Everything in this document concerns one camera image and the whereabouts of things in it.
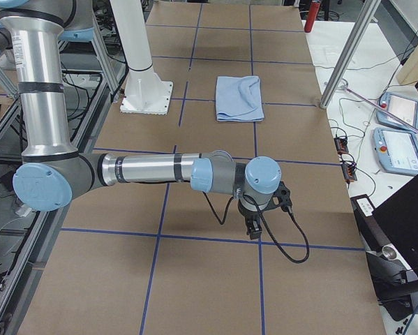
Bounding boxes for aluminium frame pillar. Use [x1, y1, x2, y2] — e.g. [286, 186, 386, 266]
[320, 0, 381, 109]

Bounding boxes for black box white label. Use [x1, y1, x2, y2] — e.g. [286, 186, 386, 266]
[350, 194, 375, 223]

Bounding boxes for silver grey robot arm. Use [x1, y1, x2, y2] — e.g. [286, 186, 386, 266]
[57, 3, 264, 239]

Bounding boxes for black monitor on stand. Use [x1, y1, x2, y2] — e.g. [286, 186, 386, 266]
[373, 174, 418, 275]

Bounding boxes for blue teach pendant near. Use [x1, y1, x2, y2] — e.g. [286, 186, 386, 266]
[373, 127, 418, 176]

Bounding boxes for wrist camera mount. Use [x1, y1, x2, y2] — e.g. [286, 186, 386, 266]
[272, 181, 293, 214]

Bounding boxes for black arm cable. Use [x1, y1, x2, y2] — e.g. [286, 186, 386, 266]
[203, 191, 310, 263]

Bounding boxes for light blue t-shirt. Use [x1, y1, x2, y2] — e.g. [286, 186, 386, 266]
[215, 75, 264, 122]

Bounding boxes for brown paper table cover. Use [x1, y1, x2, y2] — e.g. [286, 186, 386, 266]
[19, 5, 385, 334]

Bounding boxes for blue teach pendant far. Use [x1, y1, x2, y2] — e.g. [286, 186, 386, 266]
[376, 92, 418, 130]

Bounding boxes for orange black relay board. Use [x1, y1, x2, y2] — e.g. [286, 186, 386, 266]
[334, 137, 349, 154]

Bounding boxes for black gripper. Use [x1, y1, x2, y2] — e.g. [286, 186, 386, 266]
[237, 202, 262, 240]

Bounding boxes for blue teach pendant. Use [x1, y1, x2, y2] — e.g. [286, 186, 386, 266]
[373, 127, 418, 176]
[376, 92, 418, 130]

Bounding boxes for reacher stick with white claw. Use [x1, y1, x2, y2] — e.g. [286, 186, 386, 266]
[339, 84, 418, 134]

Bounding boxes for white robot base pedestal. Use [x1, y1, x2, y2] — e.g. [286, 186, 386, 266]
[110, 0, 173, 115]

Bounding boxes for red cylinder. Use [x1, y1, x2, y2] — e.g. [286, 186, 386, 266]
[304, 0, 321, 33]

